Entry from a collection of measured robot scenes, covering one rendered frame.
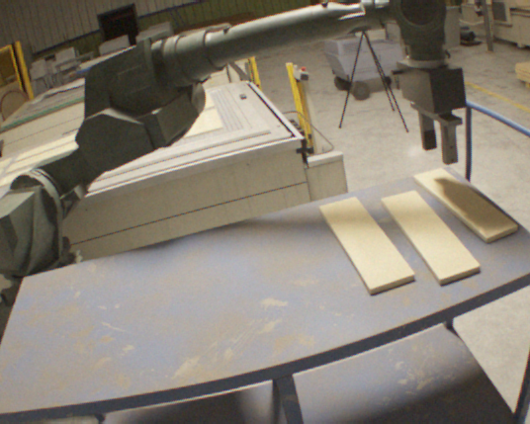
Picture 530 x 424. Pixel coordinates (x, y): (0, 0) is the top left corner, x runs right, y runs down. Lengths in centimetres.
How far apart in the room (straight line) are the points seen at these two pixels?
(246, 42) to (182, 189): 160
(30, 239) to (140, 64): 102
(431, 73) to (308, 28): 40
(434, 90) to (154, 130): 88
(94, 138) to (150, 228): 145
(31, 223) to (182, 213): 114
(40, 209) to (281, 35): 134
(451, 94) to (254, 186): 183
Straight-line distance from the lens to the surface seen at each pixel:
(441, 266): 135
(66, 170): 242
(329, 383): 213
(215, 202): 315
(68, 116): 728
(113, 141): 179
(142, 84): 176
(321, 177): 324
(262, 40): 165
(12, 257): 236
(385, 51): 681
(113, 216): 318
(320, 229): 161
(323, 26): 159
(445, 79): 156
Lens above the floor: 182
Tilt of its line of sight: 26 degrees down
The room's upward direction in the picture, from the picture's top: 13 degrees counter-clockwise
